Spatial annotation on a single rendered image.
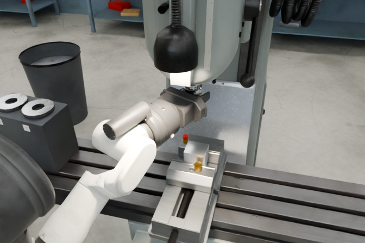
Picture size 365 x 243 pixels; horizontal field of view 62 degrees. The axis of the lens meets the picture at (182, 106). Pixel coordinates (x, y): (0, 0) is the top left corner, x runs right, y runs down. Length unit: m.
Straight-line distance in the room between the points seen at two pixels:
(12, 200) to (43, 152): 0.72
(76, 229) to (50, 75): 2.06
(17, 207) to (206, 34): 0.41
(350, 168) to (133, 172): 2.19
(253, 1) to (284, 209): 0.56
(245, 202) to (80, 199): 0.50
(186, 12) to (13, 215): 0.38
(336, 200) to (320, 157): 1.61
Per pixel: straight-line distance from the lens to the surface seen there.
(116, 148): 0.58
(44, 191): 0.31
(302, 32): 4.38
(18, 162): 0.30
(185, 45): 0.46
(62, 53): 2.94
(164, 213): 0.79
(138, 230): 0.99
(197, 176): 0.82
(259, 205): 0.92
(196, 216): 0.79
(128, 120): 0.57
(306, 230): 0.91
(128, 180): 0.56
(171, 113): 0.63
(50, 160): 1.02
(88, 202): 0.57
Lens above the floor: 1.63
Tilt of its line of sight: 34 degrees down
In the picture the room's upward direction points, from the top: straight up
